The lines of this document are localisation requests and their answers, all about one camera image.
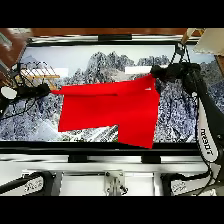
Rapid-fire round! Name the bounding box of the red T-shirt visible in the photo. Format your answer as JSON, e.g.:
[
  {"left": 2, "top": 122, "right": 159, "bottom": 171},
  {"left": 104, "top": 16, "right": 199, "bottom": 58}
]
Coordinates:
[{"left": 50, "top": 73, "right": 161, "bottom": 150}]

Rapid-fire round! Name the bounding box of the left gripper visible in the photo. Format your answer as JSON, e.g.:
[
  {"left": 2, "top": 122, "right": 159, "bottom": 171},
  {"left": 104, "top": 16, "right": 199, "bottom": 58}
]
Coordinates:
[{"left": 30, "top": 82, "right": 52, "bottom": 99}]

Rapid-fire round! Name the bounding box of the black cable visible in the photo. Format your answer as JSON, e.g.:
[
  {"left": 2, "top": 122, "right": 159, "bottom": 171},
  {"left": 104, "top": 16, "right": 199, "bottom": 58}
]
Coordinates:
[{"left": 186, "top": 165, "right": 215, "bottom": 197}]

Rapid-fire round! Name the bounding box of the white garment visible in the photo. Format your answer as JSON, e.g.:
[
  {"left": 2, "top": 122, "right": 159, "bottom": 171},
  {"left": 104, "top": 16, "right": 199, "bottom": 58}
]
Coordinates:
[{"left": 192, "top": 28, "right": 224, "bottom": 57}]

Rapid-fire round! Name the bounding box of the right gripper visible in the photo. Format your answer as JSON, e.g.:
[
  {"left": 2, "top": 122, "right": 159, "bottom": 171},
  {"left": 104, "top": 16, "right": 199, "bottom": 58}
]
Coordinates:
[{"left": 149, "top": 64, "right": 173, "bottom": 83}]

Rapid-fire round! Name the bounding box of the silver frame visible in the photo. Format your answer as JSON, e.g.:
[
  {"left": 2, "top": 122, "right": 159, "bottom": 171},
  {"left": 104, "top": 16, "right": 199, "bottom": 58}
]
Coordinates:
[{"left": 0, "top": 153, "right": 224, "bottom": 197}]

